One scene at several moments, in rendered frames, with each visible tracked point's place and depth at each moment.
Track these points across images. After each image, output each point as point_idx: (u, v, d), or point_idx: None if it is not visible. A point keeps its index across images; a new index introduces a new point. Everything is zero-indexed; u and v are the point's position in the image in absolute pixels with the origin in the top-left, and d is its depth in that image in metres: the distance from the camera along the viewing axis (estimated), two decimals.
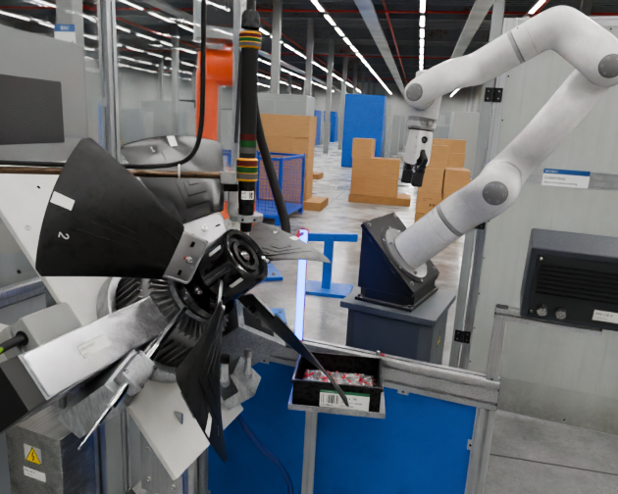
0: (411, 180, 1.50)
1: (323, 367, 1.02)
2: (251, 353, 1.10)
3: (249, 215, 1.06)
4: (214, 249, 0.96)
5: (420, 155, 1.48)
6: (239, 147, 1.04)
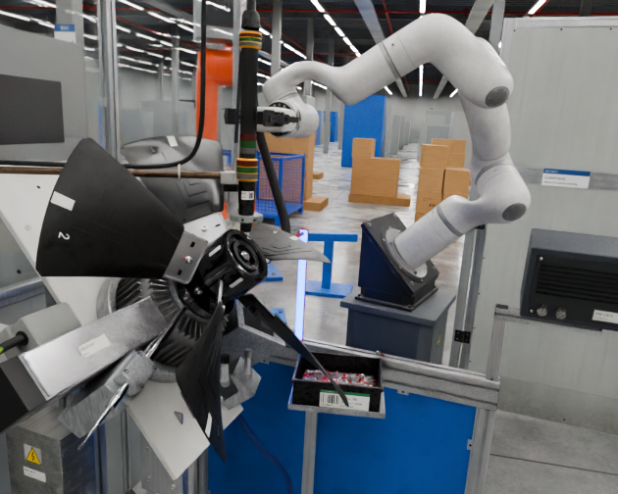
0: (267, 110, 1.02)
1: (323, 367, 1.02)
2: (251, 353, 1.10)
3: (249, 215, 1.06)
4: (214, 249, 0.96)
5: None
6: (239, 147, 1.04)
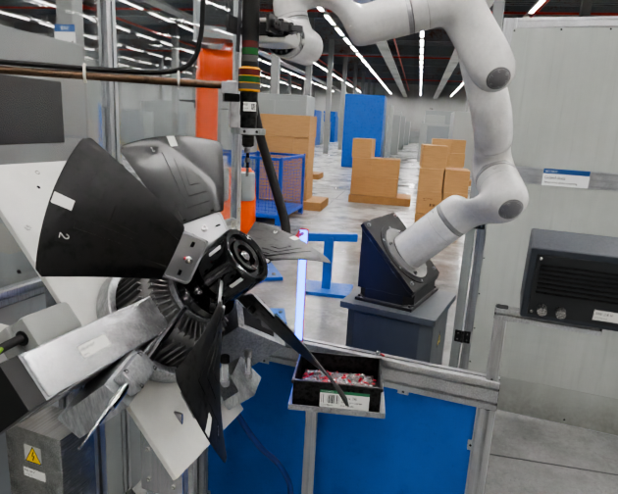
0: (270, 14, 0.98)
1: (323, 367, 1.02)
2: (251, 353, 1.10)
3: (251, 127, 1.02)
4: (214, 249, 0.96)
5: None
6: (241, 55, 1.00)
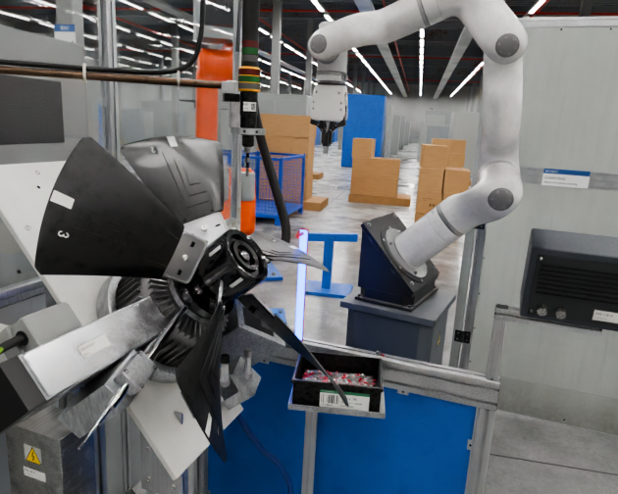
0: (326, 141, 1.49)
1: (206, 361, 0.77)
2: (251, 353, 1.10)
3: (251, 127, 1.02)
4: None
5: (339, 113, 1.47)
6: (241, 55, 1.00)
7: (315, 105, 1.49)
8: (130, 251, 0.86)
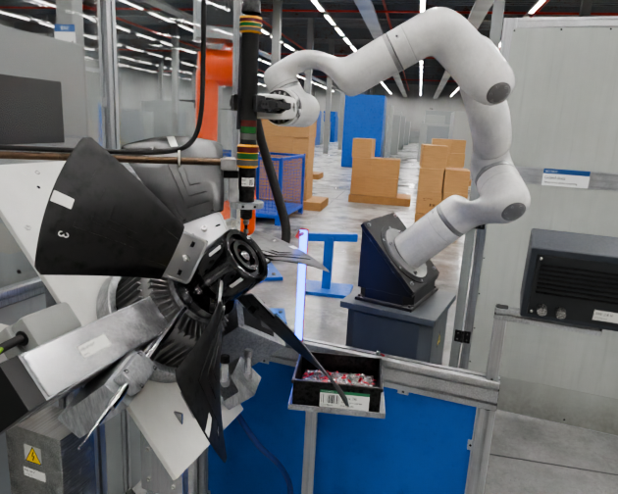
0: (257, 94, 1.01)
1: (206, 361, 0.77)
2: (251, 353, 1.10)
3: (249, 202, 1.06)
4: None
5: (283, 103, 1.08)
6: (239, 133, 1.03)
7: None
8: (130, 251, 0.86)
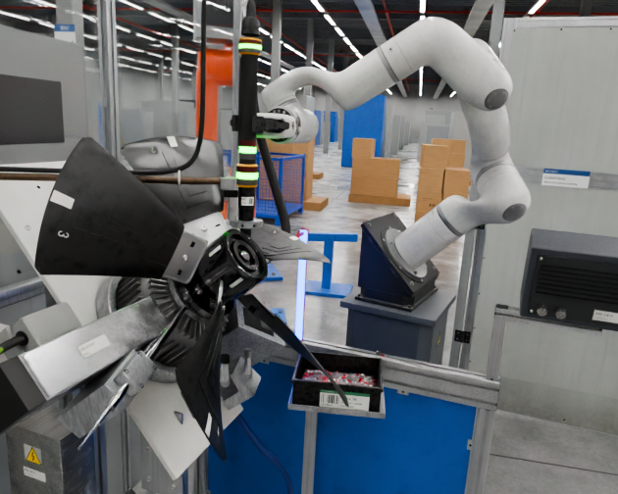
0: (256, 116, 1.02)
1: (206, 361, 0.77)
2: (251, 353, 1.10)
3: (249, 221, 1.07)
4: None
5: (282, 123, 1.09)
6: (239, 153, 1.04)
7: None
8: (130, 251, 0.86)
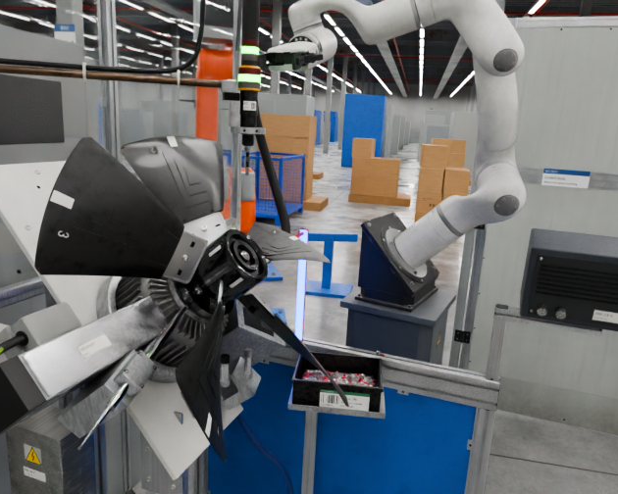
0: (294, 53, 1.10)
1: (206, 361, 0.77)
2: (251, 353, 1.10)
3: (251, 126, 1.02)
4: None
5: (310, 53, 1.17)
6: (241, 54, 1.00)
7: None
8: (130, 251, 0.86)
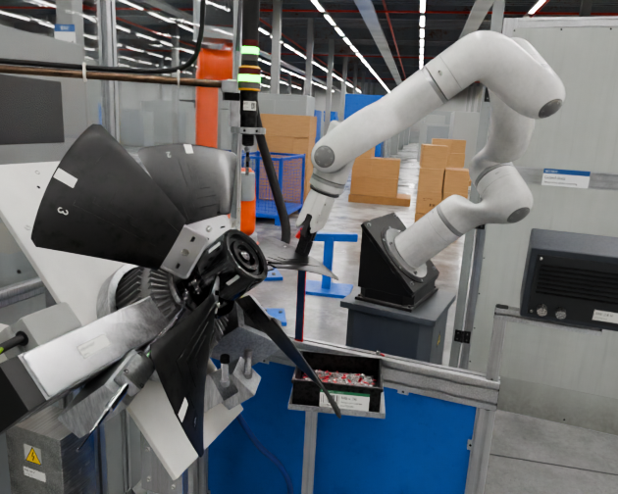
0: (309, 251, 1.29)
1: (187, 345, 0.76)
2: (251, 353, 1.10)
3: (251, 126, 1.02)
4: None
5: None
6: (241, 54, 1.00)
7: (311, 216, 1.22)
8: (128, 237, 0.87)
